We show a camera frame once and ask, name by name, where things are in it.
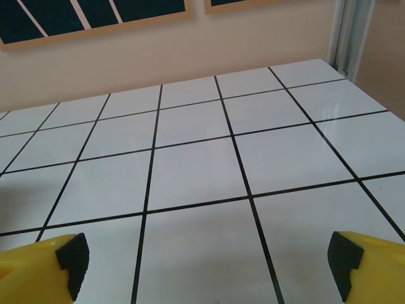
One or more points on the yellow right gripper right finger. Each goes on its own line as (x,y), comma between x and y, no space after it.
(379,272)

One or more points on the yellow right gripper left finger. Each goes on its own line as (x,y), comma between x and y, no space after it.
(28,272)

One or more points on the aluminium corner post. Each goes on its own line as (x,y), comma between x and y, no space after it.
(345,31)

